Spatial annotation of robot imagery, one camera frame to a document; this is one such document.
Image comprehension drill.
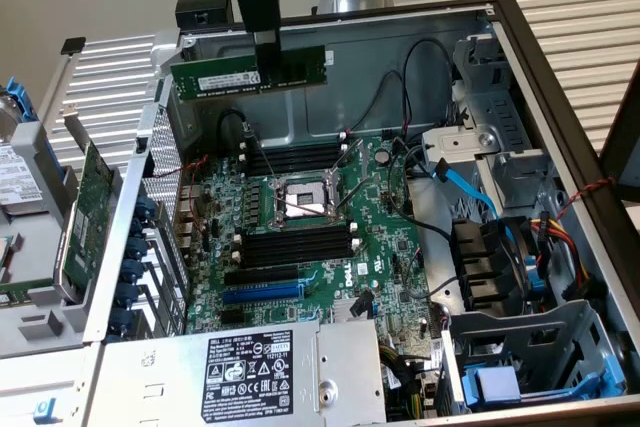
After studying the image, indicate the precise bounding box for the green RAM stick white label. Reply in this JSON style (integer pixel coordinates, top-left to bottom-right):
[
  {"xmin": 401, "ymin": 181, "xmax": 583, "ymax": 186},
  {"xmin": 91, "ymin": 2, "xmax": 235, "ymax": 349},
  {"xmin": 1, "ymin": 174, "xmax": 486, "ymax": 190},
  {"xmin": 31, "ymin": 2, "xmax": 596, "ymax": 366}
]
[{"xmin": 169, "ymin": 44, "xmax": 330, "ymax": 102}]

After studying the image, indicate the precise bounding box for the black box behind case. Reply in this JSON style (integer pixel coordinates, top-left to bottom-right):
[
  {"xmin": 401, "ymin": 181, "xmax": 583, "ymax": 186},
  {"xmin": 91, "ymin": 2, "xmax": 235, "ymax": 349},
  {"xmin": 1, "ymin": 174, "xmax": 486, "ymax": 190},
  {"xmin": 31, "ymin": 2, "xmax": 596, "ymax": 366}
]
[{"xmin": 174, "ymin": 0, "xmax": 236, "ymax": 31}]

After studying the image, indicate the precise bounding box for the thin metal locking lever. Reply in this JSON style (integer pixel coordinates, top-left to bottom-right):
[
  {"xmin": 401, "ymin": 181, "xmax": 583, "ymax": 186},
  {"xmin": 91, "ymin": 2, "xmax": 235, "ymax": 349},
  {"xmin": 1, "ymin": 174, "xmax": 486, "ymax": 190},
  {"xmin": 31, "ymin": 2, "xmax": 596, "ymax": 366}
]
[
  {"xmin": 333, "ymin": 171, "xmax": 384, "ymax": 213},
  {"xmin": 248, "ymin": 130, "xmax": 281, "ymax": 186}
]

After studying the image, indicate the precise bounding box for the open metal PC case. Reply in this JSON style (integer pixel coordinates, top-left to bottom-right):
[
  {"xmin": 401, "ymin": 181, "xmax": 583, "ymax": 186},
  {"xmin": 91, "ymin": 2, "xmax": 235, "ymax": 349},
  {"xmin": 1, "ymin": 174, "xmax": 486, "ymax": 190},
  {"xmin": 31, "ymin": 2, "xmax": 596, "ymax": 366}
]
[{"xmin": 82, "ymin": 0, "xmax": 640, "ymax": 427}]

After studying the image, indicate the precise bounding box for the open metal socket cover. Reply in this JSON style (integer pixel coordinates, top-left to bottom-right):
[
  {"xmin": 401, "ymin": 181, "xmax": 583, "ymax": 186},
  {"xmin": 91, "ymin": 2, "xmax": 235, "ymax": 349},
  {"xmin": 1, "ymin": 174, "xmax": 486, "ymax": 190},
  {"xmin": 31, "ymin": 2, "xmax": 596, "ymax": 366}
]
[{"xmin": 329, "ymin": 139, "xmax": 366, "ymax": 173}]

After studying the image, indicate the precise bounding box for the metal CPU socket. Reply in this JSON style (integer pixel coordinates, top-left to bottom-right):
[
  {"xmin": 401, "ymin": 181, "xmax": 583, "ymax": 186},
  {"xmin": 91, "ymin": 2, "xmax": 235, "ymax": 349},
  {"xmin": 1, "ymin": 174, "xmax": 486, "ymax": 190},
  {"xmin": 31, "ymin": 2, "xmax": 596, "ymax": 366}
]
[{"xmin": 267, "ymin": 166, "xmax": 351, "ymax": 236}]

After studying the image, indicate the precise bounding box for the metal rear port block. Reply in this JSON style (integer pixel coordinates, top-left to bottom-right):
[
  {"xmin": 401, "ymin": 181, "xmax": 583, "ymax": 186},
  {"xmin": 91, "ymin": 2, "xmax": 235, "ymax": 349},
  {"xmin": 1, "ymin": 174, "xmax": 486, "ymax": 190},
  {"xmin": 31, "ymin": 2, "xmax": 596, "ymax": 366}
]
[{"xmin": 177, "ymin": 184, "xmax": 207, "ymax": 251}]

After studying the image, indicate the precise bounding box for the black table corner clip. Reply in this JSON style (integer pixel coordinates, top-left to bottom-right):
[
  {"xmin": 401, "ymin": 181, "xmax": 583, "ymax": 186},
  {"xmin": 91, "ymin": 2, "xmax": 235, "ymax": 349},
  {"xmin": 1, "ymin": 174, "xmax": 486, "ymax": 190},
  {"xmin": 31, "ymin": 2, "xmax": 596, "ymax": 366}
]
[{"xmin": 59, "ymin": 35, "xmax": 88, "ymax": 56}]

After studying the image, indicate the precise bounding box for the blue card retention clip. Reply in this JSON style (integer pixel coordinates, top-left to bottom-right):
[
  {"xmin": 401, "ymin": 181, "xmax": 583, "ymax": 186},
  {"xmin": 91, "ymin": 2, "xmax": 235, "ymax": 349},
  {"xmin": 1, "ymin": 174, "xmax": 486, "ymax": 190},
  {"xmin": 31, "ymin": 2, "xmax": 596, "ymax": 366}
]
[
  {"xmin": 119, "ymin": 259, "xmax": 146, "ymax": 284},
  {"xmin": 123, "ymin": 236, "xmax": 151, "ymax": 262},
  {"xmin": 134, "ymin": 195, "xmax": 160, "ymax": 222},
  {"xmin": 107, "ymin": 307, "xmax": 136, "ymax": 336},
  {"xmin": 114, "ymin": 282, "xmax": 141, "ymax": 309},
  {"xmin": 128, "ymin": 216, "xmax": 152, "ymax": 241}
]

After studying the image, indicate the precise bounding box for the green Dell motherboard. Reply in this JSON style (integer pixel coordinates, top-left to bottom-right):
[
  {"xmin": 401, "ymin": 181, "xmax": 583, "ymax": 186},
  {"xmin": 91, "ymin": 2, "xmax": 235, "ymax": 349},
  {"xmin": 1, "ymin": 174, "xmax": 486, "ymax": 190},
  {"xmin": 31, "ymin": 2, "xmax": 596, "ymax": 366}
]
[{"xmin": 182, "ymin": 134, "xmax": 446, "ymax": 344}]

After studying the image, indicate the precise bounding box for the black long expansion slot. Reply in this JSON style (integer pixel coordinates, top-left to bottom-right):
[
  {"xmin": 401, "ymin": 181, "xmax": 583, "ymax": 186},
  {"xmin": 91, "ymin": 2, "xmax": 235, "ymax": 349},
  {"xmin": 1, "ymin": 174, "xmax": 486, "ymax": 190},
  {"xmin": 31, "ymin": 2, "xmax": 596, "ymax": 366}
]
[{"xmin": 223, "ymin": 265, "xmax": 301, "ymax": 287}]

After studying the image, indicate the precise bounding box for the green graphics card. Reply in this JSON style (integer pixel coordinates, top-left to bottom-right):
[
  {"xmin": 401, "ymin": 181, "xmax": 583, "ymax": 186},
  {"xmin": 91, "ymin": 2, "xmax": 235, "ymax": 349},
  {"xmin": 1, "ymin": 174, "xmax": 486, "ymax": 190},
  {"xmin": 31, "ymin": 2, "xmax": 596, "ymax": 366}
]
[{"xmin": 52, "ymin": 104, "xmax": 124, "ymax": 306}]

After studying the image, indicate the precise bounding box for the blue expansion slot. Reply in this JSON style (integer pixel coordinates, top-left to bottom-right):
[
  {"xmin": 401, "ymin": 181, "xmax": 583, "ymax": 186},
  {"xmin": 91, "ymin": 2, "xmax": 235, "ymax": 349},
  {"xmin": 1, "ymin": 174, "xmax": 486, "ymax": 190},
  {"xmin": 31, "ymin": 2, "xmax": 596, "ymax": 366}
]
[{"xmin": 222, "ymin": 282, "xmax": 305, "ymax": 306}]

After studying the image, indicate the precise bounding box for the silver metal drive cage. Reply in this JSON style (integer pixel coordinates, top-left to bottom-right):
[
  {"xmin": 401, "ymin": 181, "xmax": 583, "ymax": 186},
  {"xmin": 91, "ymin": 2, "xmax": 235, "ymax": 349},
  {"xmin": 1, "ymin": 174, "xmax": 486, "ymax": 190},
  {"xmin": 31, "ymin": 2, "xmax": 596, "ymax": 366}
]
[{"xmin": 419, "ymin": 31, "xmax": 562, "ymax": 213}]

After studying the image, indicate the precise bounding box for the short black expansion slot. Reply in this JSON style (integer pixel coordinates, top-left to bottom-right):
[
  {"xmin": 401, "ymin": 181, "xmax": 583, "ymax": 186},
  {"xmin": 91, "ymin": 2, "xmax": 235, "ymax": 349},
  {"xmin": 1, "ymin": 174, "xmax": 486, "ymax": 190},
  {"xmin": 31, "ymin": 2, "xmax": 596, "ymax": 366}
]
[{"xmin": 218, "ymin": 307, "xmax": 247, "ymax": 326}]

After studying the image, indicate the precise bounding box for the silver finned heat sink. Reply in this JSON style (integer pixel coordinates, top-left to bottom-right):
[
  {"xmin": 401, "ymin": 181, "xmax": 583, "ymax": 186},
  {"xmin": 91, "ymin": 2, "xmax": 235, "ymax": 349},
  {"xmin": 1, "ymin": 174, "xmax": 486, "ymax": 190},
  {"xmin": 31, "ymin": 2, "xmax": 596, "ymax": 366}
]
[{"xmin": 329, "ymin": 296, "xmax": 374, "ymax": 322}]

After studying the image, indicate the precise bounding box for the hard disk white label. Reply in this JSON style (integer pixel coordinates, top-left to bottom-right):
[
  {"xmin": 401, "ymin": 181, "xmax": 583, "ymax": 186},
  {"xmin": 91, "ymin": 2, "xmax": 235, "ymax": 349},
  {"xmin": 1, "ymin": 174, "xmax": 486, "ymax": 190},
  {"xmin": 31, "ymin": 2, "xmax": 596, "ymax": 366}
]
[{"xmin": 0, "ymin": 144, "xmax": 45, "ymax": 218}]

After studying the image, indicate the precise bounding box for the black fan shroud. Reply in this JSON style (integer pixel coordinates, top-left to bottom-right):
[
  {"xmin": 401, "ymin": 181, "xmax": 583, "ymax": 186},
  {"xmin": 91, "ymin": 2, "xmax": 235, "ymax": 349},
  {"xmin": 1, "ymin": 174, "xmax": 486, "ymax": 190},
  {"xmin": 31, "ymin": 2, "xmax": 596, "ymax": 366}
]
[{"xmin": 449, "ymin": 216, "xmax": 539, "ymax": 319}]

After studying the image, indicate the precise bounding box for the silver power supply unit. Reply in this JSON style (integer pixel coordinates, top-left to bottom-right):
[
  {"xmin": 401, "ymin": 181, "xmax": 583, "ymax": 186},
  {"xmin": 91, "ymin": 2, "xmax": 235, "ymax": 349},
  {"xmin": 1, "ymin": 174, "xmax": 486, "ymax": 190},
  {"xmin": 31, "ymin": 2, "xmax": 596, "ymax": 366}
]
[{"xmin": 97, "ymin": 319, "xmax": 389, "ymax": 427}]

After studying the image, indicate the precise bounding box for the dark brown panel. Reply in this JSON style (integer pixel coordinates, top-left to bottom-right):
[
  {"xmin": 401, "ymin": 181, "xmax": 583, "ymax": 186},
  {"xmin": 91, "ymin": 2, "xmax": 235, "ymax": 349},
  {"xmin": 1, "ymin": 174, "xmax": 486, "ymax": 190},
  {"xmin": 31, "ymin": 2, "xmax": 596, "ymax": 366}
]
[{"xmin": 598, "ymin": 59, "xmax": 640, "ymax": 204}]

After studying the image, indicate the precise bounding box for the blue plastic disk caddy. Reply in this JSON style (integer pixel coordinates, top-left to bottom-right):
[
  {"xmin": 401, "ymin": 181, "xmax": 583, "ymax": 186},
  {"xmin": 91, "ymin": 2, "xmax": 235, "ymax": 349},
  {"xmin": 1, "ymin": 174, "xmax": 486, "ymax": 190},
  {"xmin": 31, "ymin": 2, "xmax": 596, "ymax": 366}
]
[{"xmin": 459, "ymin": 354, "xmax": 626, "ymax": 411}]

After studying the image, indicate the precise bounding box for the grey metal side panel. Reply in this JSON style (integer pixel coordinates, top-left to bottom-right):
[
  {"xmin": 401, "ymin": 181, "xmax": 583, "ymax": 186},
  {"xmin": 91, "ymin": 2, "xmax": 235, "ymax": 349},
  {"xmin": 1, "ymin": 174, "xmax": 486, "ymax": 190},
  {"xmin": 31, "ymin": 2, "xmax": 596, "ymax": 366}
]
[{"xmin": 0, "ymin": 344, "xmax": 104, "ymax": 427}]

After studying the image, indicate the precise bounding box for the grey metal disk bay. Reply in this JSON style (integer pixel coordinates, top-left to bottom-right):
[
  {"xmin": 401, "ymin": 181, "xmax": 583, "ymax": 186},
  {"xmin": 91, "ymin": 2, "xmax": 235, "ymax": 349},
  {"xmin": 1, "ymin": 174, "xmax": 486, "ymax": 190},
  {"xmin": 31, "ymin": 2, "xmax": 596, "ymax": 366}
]
[{"xmin": 434, "ymin": 299, "xmax": 629, "ymax": 417}]

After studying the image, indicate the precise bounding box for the blue plastic latch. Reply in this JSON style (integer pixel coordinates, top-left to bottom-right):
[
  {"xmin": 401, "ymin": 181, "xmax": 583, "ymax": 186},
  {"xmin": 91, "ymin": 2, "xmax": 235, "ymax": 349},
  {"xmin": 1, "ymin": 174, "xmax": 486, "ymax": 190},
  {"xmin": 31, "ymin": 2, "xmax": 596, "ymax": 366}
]
[{"xmin": 32, "ymin": 396, "xmax": 65, "ymax": 424}]

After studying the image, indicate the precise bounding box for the short black looped wire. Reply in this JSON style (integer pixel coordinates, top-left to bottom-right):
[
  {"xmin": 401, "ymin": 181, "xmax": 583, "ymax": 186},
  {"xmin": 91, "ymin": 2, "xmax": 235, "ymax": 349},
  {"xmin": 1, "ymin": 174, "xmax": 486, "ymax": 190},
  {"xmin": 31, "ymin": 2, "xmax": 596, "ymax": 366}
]
[{"xmin": 215, "ymin": 109, "xmax": 250, "ymax": 148}]

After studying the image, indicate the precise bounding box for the black slanting wire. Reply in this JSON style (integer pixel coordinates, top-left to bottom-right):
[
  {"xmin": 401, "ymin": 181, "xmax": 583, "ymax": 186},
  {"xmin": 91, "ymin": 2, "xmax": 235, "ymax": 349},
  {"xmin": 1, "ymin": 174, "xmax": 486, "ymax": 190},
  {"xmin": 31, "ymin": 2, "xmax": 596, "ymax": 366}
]
[{"xmin": 349, "ymin": 69, "xmax": 407, "ymax": 133}]

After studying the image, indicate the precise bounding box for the red black twisted wire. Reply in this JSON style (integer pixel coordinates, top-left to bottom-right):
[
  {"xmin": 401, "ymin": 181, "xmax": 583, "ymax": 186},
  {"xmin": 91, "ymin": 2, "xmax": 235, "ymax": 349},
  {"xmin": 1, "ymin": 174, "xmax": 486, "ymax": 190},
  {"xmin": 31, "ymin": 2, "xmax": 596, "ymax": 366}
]
[
  {"xmin": 554, "ymin": 175, "xmax": 619, "ymax": 222},
  {"xmin": 151, "ymin": 154, "xmax": 210, "ymax": 181}
]

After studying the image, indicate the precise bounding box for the long black arched wire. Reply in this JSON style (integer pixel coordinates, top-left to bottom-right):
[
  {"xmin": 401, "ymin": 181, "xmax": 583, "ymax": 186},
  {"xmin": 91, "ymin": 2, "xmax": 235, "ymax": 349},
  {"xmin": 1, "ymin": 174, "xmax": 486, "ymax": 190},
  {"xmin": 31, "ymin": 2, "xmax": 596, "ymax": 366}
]
[{"xmin": 401, "ymin": 38, "xmax": 457, "ymax": 141}]

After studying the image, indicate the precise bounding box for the blue SATA wire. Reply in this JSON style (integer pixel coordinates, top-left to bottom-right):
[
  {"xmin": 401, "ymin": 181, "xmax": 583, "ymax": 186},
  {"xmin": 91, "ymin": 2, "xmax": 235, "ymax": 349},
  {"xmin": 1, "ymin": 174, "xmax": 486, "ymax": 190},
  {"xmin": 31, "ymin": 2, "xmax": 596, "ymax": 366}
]
[{"xmin": 432, "ymin": 156, "xmax": 516, "ymax": 243}]

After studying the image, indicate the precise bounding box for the blue disk bracket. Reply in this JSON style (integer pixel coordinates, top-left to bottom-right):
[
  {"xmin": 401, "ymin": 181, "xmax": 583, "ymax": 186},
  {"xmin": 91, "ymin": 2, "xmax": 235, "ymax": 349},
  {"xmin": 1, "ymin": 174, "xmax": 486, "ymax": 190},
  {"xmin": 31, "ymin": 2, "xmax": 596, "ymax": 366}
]
[{"xmin": 0, "ymin": 75, "xmax": 39, "ymax": 126}]

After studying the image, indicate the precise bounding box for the red yellow power wire bundle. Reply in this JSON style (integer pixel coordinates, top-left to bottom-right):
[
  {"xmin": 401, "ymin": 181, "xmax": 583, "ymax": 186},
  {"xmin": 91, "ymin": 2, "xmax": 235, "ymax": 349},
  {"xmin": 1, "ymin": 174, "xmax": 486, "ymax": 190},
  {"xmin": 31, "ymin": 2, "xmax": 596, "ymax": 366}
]
[{"xmin": 529, "ymin": 214, "xmax": 594, "ymax": 293}]

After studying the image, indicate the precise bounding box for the yellow black supply wire bundle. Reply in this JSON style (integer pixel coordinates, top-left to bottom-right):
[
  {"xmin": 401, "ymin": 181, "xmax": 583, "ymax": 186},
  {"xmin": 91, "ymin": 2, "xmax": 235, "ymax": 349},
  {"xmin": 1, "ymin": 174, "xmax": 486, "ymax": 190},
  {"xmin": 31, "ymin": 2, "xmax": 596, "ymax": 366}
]
[{"xmin": 378, "ymin": 341, "xmax": 441, "ymax": 423}]

